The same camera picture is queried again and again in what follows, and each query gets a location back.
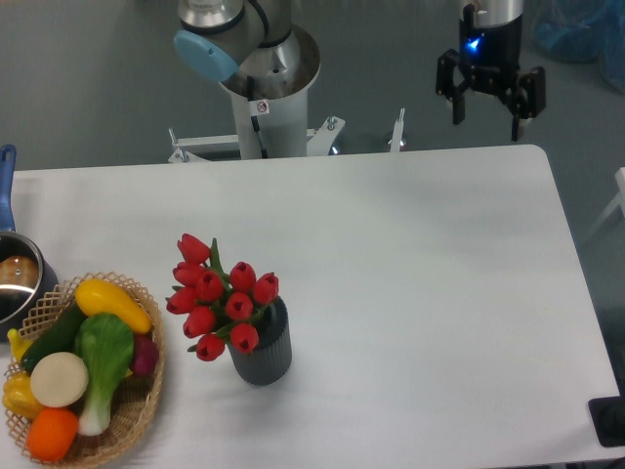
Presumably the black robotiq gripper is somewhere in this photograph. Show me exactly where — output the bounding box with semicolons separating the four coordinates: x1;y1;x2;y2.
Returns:
436;16;546;142

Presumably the red tulip bouquet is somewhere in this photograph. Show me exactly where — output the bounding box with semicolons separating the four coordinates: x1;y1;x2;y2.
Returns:
166;234;279;362

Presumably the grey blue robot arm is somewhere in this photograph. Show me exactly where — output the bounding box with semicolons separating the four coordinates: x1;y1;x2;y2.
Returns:
436;1;547;142

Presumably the dark grey ribbed vase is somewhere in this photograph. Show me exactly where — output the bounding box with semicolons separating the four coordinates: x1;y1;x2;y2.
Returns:
228;297;292;386

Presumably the blue plastic bag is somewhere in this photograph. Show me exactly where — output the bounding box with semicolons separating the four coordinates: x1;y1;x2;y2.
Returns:
531;1;624;93

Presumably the white furniture leg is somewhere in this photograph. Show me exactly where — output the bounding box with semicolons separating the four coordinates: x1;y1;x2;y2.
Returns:
582;167;624;245

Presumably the black device at table edge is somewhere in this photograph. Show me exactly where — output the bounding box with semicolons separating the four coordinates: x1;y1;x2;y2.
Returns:
588;397;624;448

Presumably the purple red radish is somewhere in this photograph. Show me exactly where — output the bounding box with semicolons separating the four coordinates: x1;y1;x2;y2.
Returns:
129;335;159;376

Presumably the yellow squash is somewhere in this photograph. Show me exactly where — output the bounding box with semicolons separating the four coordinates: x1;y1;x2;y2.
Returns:
74;278;152;334

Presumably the green bok choy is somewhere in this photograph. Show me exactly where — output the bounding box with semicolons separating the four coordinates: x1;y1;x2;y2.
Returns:
74;313;134;437

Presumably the woven wicker basket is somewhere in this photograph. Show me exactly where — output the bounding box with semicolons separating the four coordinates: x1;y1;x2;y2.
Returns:
1;272;165;468

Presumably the dark green cucumber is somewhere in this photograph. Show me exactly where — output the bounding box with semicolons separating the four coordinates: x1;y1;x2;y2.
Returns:
21;303;87;373

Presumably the round cream white vegetable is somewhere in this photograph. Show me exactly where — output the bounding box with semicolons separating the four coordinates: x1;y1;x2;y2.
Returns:
30;352;89;407

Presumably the yellow banana tip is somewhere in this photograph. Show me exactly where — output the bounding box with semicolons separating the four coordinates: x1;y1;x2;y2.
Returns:
7;328;33;362

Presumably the orange fruit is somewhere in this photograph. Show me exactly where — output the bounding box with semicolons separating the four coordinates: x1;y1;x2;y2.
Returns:
25;407;79;462

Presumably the yellow bell pepper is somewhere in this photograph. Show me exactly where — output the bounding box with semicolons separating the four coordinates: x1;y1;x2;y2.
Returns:
2;371;45;420

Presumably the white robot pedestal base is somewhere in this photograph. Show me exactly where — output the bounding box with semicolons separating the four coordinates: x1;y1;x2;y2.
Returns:
174;1;345;159

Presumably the blue handled saucepan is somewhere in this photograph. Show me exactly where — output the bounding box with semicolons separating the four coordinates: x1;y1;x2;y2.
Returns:
1;145;58;343

